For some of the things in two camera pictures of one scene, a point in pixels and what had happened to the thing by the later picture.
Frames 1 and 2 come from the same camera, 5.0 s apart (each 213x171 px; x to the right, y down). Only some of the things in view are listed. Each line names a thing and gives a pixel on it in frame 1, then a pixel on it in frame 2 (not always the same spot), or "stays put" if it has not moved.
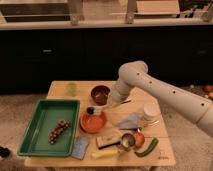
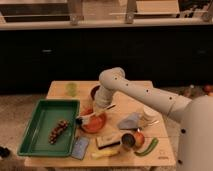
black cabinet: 30,58 stays put
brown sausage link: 61,126 stays put
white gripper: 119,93 -> 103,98
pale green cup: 72,89 stays put
